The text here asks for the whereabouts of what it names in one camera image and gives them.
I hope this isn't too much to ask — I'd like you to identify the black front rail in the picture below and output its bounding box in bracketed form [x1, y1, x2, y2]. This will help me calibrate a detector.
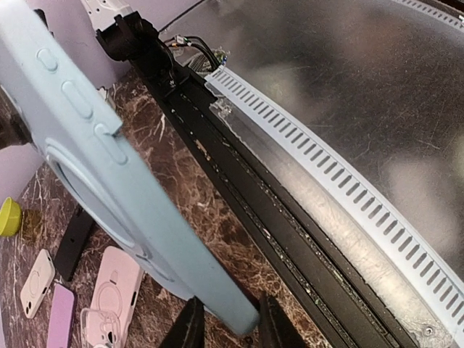
[130, 37, 415, 347]

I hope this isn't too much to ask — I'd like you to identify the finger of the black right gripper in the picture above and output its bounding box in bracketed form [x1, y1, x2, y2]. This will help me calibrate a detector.
[1, 86, 33, 149]

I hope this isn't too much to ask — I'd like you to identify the purple phone case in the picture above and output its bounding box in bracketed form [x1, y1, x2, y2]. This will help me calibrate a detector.
[46, 283, 75, 348]

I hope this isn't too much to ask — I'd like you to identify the black bare phone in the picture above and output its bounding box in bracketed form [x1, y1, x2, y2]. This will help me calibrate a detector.
[54, 205, 95, 282]

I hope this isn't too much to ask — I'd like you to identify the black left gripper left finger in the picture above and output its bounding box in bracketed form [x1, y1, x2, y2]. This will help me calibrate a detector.
[170, 297, 204, 347]

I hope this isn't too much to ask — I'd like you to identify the light blue phone case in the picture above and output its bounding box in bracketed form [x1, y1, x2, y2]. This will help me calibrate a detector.
[1, 1, 260, 335]

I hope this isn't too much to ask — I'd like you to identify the pink phone case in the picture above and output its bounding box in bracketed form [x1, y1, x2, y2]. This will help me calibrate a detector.
[91, 246, 144, 347]

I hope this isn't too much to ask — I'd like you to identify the white phone case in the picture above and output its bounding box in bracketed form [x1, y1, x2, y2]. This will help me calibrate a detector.
[20, 249, 55, 319]

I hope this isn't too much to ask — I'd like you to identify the clear acrylic cover plate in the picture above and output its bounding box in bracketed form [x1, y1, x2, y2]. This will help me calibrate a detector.
[159, 0, 464, 345]

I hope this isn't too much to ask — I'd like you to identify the grey slotted cable duct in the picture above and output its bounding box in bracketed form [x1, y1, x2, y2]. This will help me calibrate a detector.
[204, 0, 464, 327]

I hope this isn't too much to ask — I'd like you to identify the clear phone case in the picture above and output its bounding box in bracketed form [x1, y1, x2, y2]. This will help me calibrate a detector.
[80, 308, 123, 348]

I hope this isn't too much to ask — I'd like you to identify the yellow-green bowl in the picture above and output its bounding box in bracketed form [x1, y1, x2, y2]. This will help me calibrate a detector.
[0, 197, 22, 237]

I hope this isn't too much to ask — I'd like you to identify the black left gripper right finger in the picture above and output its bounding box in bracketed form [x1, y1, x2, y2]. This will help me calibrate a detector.
[258, 293, 306, 348]

